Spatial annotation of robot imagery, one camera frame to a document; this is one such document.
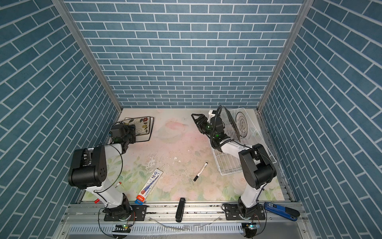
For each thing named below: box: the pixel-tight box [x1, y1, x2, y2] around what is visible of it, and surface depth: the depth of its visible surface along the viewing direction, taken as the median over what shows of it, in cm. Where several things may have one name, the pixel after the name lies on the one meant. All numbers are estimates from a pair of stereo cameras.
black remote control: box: [175, 197, 186, 223], surface depth 75 cm
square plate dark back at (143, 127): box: [122, 116, 155, 143], surface depth 105 cm
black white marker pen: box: [192, 161, 208, 182], surface depth 88 cm
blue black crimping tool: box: [264, 202, 301, 222], surface depth 74 cm
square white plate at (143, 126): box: [135, 116, 155, 143], surface depth 104 cm
